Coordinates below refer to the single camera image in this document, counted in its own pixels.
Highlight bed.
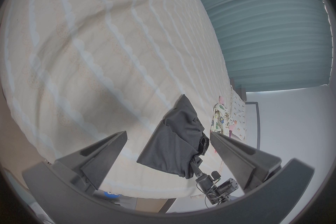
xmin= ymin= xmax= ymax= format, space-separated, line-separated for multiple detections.
xmin=0 ymin=0 xmax=261 ymax=214

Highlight grey bedside table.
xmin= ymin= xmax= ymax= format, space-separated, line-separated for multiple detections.
xmin=230 ymin=77 xmax=247 ymax=101

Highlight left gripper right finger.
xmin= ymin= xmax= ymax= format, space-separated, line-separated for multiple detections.
xmin=210 ymin=132 xmax=283 ymax=190

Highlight black T-shirt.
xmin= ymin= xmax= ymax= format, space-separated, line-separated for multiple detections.
xmin=136 ymin=94 xmax=210 ymax=179

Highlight white printed garment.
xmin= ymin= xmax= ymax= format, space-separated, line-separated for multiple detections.
xmin=210 ymin=103 xmax=235 ymax=134

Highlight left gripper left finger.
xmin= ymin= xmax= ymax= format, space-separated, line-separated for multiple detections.
xmin=54 ymin=131 xmax=128 ymax=192

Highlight white printed pillow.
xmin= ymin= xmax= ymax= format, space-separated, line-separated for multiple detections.
xmin=230 ymin=90 xmax=248 ymax=141

